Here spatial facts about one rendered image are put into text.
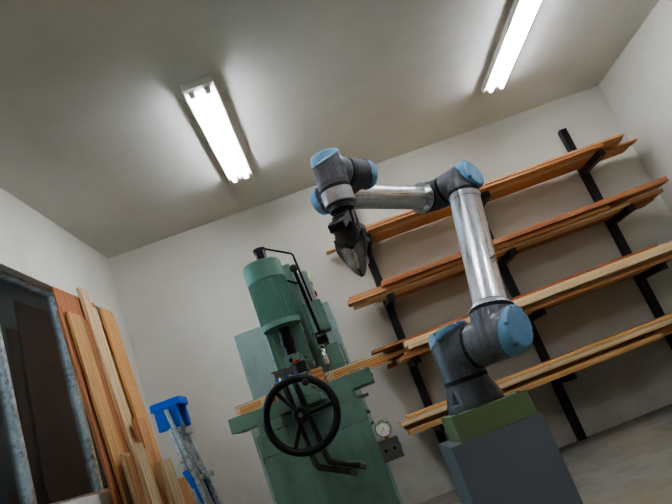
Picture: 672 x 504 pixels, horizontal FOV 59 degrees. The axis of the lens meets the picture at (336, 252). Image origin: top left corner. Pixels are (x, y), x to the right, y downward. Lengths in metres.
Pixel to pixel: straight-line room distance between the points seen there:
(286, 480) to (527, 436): 0.96
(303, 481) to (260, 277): 0.85
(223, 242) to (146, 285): 0.73
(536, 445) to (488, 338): 0.34
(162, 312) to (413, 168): 2.47
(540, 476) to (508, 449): 0.12
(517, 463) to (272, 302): 1.20
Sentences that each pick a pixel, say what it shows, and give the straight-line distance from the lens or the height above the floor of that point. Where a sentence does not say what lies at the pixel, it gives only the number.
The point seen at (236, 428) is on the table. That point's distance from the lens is 2.48.
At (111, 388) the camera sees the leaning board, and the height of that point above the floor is 1.44.
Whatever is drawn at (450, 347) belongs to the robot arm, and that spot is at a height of 0.83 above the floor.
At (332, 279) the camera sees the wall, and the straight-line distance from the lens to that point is 4.98.
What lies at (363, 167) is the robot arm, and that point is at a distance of 1.76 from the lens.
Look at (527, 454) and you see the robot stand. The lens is 1.96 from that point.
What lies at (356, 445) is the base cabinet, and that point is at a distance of 2.41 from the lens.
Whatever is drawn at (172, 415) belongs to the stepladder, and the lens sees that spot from 3.26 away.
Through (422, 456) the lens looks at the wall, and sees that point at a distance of 4.88.
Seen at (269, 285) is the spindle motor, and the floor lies 1.38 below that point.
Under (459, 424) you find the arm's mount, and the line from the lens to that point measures 1.92.
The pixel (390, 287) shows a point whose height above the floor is 1.53.
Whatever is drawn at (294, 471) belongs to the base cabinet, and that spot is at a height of 0.63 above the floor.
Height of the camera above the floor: 0.72
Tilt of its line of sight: 16 degrees up
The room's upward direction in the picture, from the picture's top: 21 degrees counter-clockwise
